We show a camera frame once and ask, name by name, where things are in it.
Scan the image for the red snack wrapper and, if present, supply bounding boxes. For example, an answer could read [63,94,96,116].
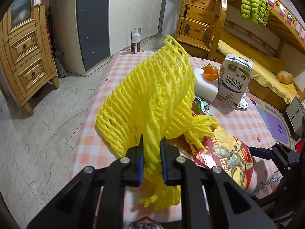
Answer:
[177,123,254,191]

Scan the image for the yellow foam fruit net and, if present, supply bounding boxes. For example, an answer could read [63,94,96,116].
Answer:
[96,36,218,211]

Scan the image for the white milk carton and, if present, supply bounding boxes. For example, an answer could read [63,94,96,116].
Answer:
[218,53,253,104]

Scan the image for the orange peel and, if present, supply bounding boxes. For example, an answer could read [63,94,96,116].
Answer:
[203,65,219,81]

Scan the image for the silver pill blister pack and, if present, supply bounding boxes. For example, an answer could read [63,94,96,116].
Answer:
[192,95,211,115]

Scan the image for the pink checkered tablecloth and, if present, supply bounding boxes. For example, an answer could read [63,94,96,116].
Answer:
[69,50,283,224]

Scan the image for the rainbow oval rug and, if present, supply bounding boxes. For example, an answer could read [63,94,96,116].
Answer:
[249,94,296,150]

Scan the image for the grey nightstand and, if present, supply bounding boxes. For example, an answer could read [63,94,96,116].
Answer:
[286,97,304,136]

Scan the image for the white foam block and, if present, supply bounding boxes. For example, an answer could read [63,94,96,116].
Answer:
[194,68,218,102]

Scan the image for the orange plush toy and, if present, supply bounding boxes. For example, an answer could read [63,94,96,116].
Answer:
[276,71,294,85]

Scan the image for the yellow bed sheet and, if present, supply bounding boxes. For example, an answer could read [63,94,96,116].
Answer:
[218,35,297,104]

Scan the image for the wooden bunk bed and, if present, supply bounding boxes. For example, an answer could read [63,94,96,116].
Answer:
[216,0,304,112]

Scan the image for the white spray bottle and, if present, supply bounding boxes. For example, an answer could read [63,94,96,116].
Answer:
[130,27,141,53]

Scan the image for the wooden stair drawers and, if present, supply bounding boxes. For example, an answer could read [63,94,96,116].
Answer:
[175,0,227,60]

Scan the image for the wooden glass-door cabinet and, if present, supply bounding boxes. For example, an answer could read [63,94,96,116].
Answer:
[1,0,59,115]

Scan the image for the green puffer jacket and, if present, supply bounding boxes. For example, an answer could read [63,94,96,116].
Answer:
[240,0,269,27]

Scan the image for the white grey wardrobe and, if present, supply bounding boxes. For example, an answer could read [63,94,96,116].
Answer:
[76,0,162,71]

